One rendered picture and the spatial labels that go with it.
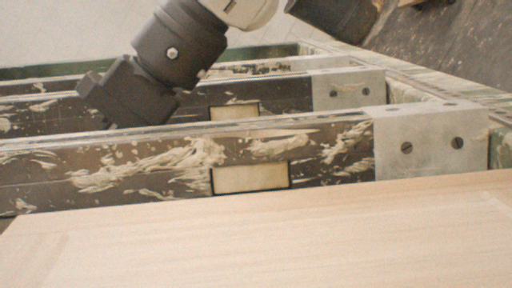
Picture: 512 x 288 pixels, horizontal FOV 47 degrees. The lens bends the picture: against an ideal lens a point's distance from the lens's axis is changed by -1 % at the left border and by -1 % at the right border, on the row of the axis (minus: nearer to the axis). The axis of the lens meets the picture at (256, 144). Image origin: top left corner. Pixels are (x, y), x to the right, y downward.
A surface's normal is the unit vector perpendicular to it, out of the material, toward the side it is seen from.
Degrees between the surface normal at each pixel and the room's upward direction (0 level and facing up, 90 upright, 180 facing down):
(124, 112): 90
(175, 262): 54
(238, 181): 90
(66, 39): 90
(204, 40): 114
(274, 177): 90
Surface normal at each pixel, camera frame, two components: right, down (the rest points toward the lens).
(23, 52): 0.18, 0.07
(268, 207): -0.07, -0.97
